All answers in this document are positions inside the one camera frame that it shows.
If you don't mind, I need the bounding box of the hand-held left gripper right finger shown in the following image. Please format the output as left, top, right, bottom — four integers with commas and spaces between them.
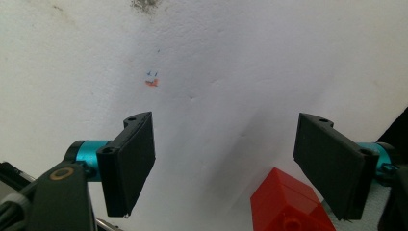
293, 112, 395, 221

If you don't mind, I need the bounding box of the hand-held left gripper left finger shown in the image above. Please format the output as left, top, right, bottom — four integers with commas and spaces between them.
64, 111, 157, 218

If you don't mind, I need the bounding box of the red plastic building block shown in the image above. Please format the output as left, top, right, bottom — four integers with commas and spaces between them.
249, 167, 337, 231

